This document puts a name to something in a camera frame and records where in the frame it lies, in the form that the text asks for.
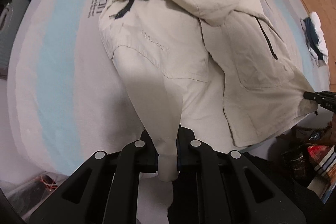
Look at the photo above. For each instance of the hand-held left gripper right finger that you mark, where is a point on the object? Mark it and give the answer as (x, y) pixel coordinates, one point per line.
(223, 182)

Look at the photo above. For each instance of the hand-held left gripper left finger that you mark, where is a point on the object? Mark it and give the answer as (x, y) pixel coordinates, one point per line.
(105, 182)

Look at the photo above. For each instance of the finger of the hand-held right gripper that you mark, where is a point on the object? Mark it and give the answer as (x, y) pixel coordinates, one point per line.
(320, 95)
(329, 104)

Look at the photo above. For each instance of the beige black hooded jacket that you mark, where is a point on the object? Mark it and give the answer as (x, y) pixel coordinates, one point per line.
(157, 56)

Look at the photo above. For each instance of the red patterned bag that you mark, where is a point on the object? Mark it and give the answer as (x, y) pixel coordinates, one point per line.
(319, 153)

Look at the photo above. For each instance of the orange black shoe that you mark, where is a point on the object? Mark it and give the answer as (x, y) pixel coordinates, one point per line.
(48, 182)

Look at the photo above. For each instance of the folded white blue jacket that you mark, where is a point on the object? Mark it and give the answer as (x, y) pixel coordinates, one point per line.
(316, 37)

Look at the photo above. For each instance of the striped white blue bag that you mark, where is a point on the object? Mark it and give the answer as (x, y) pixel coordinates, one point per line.
(325, 165)

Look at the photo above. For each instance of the dark brown bag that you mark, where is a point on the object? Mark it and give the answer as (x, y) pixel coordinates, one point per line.
(296, 161)

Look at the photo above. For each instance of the bed with striped sheet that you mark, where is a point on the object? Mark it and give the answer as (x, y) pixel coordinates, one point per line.
(57, 69)

